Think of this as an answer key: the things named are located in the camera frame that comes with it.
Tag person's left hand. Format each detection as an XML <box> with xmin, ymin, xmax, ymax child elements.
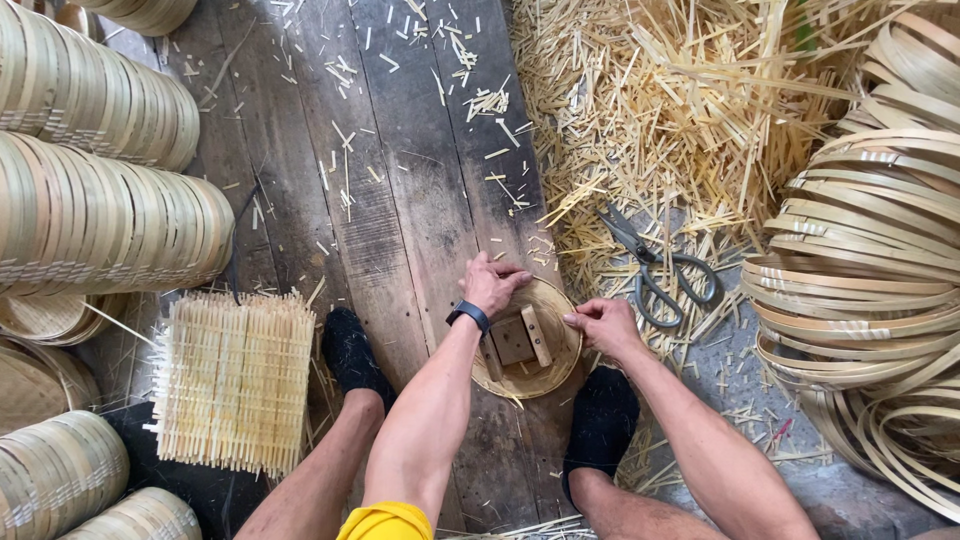
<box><xmin>458</xmin><ymin>251</ymin><xmax>534</xmax><ymax>319</ymax></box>

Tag person's right hand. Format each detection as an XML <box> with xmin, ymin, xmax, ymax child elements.
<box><xmin>562</xmin><ymin>297</ymin><xmax>646</xmax><ymax>366</ymax></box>

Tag small round bamboo basket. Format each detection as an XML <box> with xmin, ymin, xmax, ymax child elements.
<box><xmin>469</xmin><ymin>275</ymin><xmax>585</xmax><ymax>401</ymax></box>

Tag black wrist watch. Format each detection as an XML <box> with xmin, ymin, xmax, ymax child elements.
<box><xmin>445</xmin><ymin>299</ymin><xmax>492</xmax><ymax>337</ymax></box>

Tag wooden block mould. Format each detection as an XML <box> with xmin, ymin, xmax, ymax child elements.
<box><xmin>480</xmin><ymin>303</ymin><xmax>555</xmax><ymax>383</ymax></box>

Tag grey metal scissors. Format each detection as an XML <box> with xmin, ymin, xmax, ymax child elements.
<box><xmin>596</xmin><ymin>201</ymin><xmax>719</xmax><ymax>330</ymax></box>

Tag person's right black sock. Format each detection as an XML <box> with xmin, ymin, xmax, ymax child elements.
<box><xmin>561</xmin><ymin>365</ymin><xmax>642</xmax><ymax>511</ymax></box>

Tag person's black sock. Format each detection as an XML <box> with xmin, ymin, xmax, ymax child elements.
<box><xmin>561</xmin><ymin>365</ymin><xmax>642</xmax><ymax>511</ymax></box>
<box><xmin>321</xmin><ymin>306</ymin><xmax>399</xmax><ymax>415</ymax></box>

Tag person's left black sock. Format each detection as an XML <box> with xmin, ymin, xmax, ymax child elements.
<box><xmin>321</xmin><ymin>306</ymin><xmax>399</xmax><ymax>415</ymax></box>

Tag scattered bamboo chips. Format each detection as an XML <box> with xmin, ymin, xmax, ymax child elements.
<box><xmin>180</xmin><ymin>0</ymin><xmax>560</xmax><ymax>301</ymax></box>

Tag heap of bamboo offcuts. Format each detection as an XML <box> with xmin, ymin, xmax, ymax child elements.
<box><xmin>508</xmin><ymin>0</ymin><xmax>894</xmax><ymax>376</ymax></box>

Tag person's right leg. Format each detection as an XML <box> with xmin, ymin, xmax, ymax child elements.
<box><xmin>567</xmin><ymin>467</ymin><xmax>730</xmax><ymax>540</ymax></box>

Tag person's leg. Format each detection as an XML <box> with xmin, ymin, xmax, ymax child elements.
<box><xmin>567</xmin><ymin>467</ymin><xmax>730</xmax><ymax>540</ymax></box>
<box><xmin>234</xmin><ymin>388</ymin><xmax>386</xmax><ymax>540</ymax></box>

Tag yellow shorts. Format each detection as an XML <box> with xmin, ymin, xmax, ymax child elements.
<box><xmin>336</xmin><ymin>501</ymin><xmax>435</xmax><ymax>540</ymax></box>

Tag person's left leg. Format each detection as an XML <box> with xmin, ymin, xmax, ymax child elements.
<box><xmin>234</xmin><ymin>388</ymin><xmax>386</xmax><ymax>540</ymax></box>

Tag stack of woven bamboo mats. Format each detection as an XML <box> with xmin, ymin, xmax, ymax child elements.
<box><xmin>144</xmin><ymin>290</ymin><xmax>318</xmax><ymax>480</ymax></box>

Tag pile of bamboo hoops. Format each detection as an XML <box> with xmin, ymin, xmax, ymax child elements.
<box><xmin>740</xmin><ymin>0</ymin><xmax>960</xmax><ymax>525</ymax></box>

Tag black floor mat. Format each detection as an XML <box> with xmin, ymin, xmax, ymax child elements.
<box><xmin>103</xmin><ymin>402</ymin><xmax>273</xmax><ymax>540</ymax></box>

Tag long stack of bamboo baskets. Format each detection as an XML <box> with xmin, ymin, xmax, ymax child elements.
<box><xmin>0</xmin><ymin>0</ymin><xmax>201</xmax><ymax>174</ymax></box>
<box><xmin>0</xmin><ymin>130</ymin><xmax>237</xmax><ymax>299</ymax></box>

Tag short stack of bamboo baskets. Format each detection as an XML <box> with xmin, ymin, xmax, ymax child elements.
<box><xmin>0</xmin><ymin>410</ymin><xmax>131</xmax><ymax>540</ymax></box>
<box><xmin>58</xmin><ymin>486</ymin><xmax>203</xmax><ymax>540</ymax></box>
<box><xmin>69</xmin><ymin>0</ymin><xmax>199</xmax><ymax>38</ymax></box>

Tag stack of shallow bamboo trays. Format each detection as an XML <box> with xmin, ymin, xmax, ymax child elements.
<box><xmin>0</xmin><ymin>292</ymin><xmax>130</xmax><ymax>348</ymax></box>

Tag large flat bamboo tray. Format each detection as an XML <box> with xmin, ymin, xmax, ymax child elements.
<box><xmin>0</xmin><ymin>336</ymin><xmax>103</xmax><ymax>437</ymax></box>

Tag green strap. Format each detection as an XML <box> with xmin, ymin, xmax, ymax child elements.
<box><xmin>793</xmin><ymin>0</ymin><xmax>817</xmax><ymax>54</ymax></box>

